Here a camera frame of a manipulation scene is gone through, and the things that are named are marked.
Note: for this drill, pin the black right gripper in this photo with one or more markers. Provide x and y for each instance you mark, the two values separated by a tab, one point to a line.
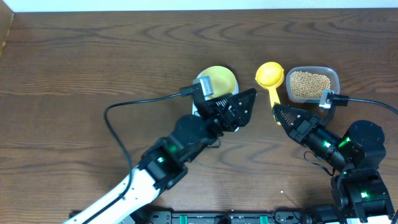
305	123

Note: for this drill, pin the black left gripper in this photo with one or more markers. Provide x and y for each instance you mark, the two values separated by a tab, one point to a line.
234	121

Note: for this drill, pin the yellow measuring scoop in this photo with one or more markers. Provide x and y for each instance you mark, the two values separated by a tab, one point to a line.
270	76

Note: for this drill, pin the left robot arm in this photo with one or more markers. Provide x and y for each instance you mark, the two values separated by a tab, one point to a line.
163	165

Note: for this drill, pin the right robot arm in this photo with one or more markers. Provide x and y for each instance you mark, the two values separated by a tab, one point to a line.
359	194

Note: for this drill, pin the yellow bowl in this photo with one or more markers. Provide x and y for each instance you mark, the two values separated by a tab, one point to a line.
223	80

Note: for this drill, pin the white digital kitchen scale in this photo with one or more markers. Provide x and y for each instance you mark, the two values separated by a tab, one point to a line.
199	102

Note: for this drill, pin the soybeans in container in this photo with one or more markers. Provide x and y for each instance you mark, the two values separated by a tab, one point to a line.
309	85

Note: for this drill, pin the clear plastic container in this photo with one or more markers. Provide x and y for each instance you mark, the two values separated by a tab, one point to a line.
330	73

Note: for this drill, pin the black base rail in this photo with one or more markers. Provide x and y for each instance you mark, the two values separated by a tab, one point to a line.
168	217

